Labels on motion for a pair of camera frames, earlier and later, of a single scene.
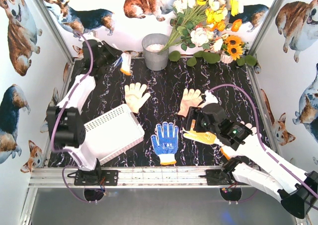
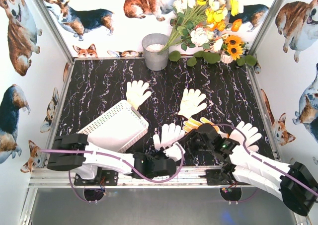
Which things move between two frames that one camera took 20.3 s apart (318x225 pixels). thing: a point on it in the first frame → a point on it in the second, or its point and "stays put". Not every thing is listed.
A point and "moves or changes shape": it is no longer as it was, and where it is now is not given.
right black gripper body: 191,120 → 190,139
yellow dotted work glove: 205,137 moves or changes shape
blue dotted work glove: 167,145 moves or changes shape
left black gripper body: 112,55 → 161,154
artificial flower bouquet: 201,15 stays put
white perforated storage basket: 112,133 moves or changes shape
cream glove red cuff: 190,99 stays put
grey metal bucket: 152,44 stays put
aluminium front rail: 128,177 stays put
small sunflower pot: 232,47 stays put
